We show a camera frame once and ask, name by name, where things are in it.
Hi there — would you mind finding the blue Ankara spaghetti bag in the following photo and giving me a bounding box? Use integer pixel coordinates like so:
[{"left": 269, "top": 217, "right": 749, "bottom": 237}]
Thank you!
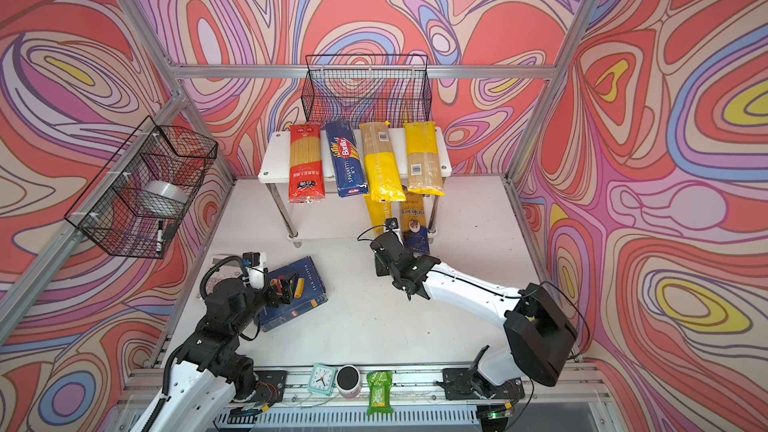
[{"left": 400, "top": 191, "right": 430, "bottom": 255}]

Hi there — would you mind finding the yellow Pastatime spaghetti bag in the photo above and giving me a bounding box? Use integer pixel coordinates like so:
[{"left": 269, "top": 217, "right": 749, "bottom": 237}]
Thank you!
[{"left": 363, "top": 195, "right": 393, "bottom": 237}]

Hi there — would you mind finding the blue Barilla spaghetti box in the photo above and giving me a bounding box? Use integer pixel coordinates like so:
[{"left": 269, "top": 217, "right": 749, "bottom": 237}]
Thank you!
[{"left": 325, "top": 120, "right": 369, "bottom": 198}]

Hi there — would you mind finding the clear yellow spaghetti bag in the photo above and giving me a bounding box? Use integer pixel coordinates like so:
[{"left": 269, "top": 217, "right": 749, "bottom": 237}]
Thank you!
[{"left": 404, "top": 122, "right": 445, "bottom": 196}]

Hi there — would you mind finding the red spaghetti bag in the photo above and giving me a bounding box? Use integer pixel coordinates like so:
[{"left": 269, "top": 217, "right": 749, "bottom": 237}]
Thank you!
[{"left": 288, "top": 124, "right": 325, "bottom": 203}]

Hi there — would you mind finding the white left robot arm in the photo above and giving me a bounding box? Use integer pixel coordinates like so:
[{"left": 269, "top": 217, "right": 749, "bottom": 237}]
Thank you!
[{"left": 132, "top": 274, "right": 299, "bottom": 431}]

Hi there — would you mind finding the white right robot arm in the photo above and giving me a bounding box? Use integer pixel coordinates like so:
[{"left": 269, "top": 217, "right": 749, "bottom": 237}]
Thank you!
[{"left": 370, "top": 231, "right": 577, "bottom": 387}]

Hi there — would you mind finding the white two-tier shelf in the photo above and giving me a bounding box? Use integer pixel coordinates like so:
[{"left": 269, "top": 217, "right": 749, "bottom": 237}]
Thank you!
[{"left": 257, "top": 127, "right": 452, "bottom": 247}]

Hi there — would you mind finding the blue Barilla rigatoni box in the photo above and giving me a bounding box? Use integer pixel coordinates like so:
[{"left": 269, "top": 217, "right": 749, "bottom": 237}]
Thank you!
[{"left": 253, "top": 256, "right": 327, "bottom": 331}]

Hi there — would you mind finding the black marker pen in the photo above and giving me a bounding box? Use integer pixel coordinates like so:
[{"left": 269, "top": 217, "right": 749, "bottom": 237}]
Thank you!
[{"left": 155, "top": 220, "right": 164, "bottom": 255}]

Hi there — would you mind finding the teal alarm clock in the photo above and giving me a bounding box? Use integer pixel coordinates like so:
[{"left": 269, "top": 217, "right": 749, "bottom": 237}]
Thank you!
[{"left": 307, "top": 364, "right": 337, "bottom": 396}]

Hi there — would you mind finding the green snack packet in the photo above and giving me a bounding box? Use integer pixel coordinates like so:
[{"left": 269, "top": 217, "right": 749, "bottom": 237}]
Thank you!
[{"left": 366, "top": 371, "right": 393, "bottom": 416}]

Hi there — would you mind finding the silver tape roll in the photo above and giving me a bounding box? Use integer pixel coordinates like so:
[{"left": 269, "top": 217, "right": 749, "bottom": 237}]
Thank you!
[{"left": 143, "top": 180, "right": 188, "bottom": 203}]

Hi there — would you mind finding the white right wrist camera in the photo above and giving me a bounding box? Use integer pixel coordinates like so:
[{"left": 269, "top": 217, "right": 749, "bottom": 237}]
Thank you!
[{"left": 384, "top": 217, "right": 400, "bottom": 232}]

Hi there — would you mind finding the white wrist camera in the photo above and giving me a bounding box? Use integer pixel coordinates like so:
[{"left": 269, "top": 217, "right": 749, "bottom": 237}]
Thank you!
[
  {"left": 384, "top": 217, "right": 400, "bottom": 232},
  {"left": 242, "top": 252, "right": 267, "bottom": 290}
]

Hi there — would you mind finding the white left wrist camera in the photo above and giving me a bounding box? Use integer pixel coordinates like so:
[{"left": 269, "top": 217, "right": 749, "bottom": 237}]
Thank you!
[{"left": 242, "top": 252, "right": 267, "bottom": 290}]

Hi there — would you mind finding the black wire basket left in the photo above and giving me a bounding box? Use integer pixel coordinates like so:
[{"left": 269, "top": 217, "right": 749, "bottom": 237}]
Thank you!
[{"left": 64, "top": 117, "right": 218, "bottom": 259}]

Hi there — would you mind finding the black wire basket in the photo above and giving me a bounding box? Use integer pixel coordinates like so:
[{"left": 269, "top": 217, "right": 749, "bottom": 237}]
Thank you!
[
  {"left": 301, "top": 53, "right": 432, "bottom": 128},
  {"left": 64, "top": 117, "right": 218, "bottom": 259}
]

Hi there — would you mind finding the black wire basket back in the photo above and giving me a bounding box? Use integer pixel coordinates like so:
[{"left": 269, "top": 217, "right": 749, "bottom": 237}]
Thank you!
[{"left": 301, "top": 53, "right": 432, "bottom": 128}]

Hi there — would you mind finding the aluminium frame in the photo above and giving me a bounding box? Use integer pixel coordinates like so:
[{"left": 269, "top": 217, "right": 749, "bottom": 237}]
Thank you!
[{"left": 0, "top": 0, "right": 628, "bottom": 432}]

